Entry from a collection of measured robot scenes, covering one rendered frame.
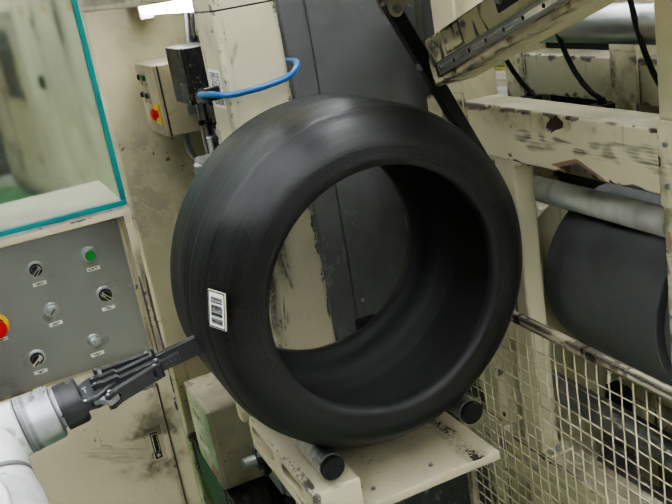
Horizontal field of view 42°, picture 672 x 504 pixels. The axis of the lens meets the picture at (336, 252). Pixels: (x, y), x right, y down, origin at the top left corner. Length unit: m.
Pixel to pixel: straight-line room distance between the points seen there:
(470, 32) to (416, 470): 0.80
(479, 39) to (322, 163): 0.42
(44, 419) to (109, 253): 0.72
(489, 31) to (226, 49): 0.48
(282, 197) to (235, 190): 0.08
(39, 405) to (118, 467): 0.79
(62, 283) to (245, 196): 0.82
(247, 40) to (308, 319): 0.58
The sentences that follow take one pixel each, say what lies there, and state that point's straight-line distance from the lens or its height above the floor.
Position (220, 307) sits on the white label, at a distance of 1.35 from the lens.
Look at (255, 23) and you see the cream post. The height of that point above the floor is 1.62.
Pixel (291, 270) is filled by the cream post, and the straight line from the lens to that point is 1.80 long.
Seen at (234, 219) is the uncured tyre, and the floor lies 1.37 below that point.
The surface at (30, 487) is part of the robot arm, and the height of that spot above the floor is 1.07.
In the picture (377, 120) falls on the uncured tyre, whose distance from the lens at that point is 1.40.
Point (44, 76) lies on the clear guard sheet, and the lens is 1.98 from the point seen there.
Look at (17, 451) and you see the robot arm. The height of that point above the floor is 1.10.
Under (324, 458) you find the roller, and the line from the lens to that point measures 1.54.
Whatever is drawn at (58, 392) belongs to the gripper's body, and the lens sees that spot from 1.45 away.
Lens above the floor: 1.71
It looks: 18 degrees down
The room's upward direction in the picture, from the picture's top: 10 degrees counter-clockwise
